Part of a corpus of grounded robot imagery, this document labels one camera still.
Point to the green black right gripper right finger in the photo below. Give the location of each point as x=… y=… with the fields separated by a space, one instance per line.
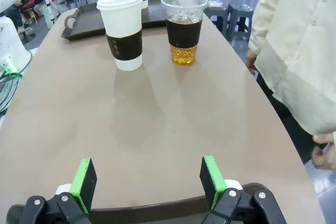
x=212 y=179

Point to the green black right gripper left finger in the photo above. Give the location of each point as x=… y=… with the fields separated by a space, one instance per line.
x=84 y=182

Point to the person's right forearm beige sleeve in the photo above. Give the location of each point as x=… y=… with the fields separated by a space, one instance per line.
x=258 y=24

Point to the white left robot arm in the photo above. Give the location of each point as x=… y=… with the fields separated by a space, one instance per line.
x=10 y=45

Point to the brown plastic serving tray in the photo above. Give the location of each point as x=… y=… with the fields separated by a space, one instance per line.
x=157 y=209
x=86 y=24

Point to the clear plastic iced coffee cup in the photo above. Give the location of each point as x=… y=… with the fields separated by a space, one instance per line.
x=183 y=32

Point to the person's left hand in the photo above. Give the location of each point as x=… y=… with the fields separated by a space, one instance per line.
x=325 y=155

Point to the person's right hand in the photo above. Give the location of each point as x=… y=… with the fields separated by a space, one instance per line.
x=252 y=61

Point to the grey plastic stool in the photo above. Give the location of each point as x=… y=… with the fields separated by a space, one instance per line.
x=240 y=19
x=216 y=16

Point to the person in beige shirt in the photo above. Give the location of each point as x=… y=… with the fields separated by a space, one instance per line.
x=302 y=37

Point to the red office chair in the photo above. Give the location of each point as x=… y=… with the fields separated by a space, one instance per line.
x=26 y=6

